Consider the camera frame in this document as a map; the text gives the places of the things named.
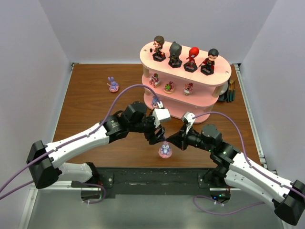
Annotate pink yellow character toy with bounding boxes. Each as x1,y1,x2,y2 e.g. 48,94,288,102
183,83,193,95

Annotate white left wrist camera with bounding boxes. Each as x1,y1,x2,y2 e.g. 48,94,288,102
152,108,171,128

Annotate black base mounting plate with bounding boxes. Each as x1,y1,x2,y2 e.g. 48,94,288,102
97,167,227,198

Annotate purple bunny toy upright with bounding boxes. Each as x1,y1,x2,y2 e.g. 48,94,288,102
107,77,119,93

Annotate purple bunny toy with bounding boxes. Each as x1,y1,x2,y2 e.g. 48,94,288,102
107,77,119,93
158,141,172,158

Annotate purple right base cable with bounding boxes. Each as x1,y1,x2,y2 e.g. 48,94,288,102
192,195,265,216

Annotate brown-haired hero figurine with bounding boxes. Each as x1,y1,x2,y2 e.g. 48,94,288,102
150,35,166,62

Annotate black-haired figurine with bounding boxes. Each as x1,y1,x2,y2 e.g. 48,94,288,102
199,48,219,75

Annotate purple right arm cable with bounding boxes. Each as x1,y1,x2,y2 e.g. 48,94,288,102
193,111,305,198

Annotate red spider hero figurine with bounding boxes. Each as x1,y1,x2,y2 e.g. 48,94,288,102
183,47,199,73

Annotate dark tools behind shelf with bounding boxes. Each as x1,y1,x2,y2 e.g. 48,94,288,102
218,79,235,103

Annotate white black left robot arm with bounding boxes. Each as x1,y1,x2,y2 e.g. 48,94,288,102
27,102,171,189

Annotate pink three-tier oval shelf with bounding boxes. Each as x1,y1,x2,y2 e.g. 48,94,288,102
140,42,232,119

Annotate black bat-masked figurine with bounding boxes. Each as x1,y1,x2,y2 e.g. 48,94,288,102
168,42,182,68

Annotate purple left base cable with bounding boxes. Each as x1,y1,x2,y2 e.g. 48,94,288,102
81,183,107,205

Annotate pink donut toy green star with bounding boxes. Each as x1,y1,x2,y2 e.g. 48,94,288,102
163,81,175,94

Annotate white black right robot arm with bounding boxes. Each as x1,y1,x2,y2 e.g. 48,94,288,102
167,125,305,226

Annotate red white cake toy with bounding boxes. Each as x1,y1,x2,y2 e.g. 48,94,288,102
149,73,161,88

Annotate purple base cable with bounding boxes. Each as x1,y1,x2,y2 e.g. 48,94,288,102
192,195,265,216
81,183,107,205

